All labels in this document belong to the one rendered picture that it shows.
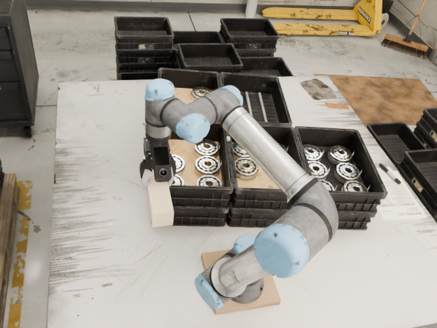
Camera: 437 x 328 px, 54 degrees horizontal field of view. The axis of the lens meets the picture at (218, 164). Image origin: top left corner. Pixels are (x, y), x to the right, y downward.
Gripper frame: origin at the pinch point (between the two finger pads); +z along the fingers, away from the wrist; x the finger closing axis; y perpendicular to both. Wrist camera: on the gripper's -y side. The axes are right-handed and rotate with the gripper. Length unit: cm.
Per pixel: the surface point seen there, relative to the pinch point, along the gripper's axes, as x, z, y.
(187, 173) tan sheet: -16.7, 25.6, 29.9
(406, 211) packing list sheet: -113, 39, 8
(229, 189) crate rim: -28.0, 15.7, 10.2
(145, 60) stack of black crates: -18, 68, 190
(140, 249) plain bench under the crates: 4.8, 38.7, 5.1
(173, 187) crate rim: -8.0, 15.7, 13.5
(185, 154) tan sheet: -18, 26, 41
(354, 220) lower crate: -81, 33, 2
